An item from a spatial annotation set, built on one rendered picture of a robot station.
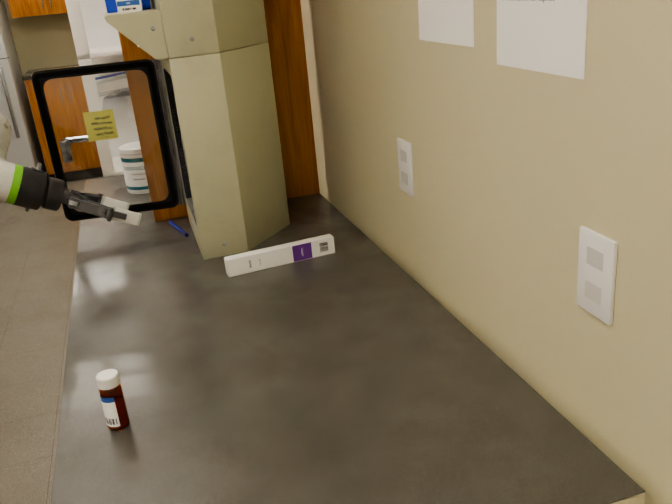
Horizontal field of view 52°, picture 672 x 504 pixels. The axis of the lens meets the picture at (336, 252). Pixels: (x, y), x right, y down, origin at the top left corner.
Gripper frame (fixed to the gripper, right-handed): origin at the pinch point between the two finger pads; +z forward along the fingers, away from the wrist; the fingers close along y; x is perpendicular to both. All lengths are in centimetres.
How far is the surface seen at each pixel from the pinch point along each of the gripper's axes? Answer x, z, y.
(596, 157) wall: -37, 23, -113
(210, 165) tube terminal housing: -18.0, 9.7, -19.1
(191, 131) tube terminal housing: -24.0, 3.2, -19.0
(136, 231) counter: 6.8, 7.4, 16.4
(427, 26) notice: -55, 24, -66
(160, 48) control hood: -38.7, -8.5, -19.2
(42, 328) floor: 96, 23, 189
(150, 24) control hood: -42.6, -11.9, -19.2
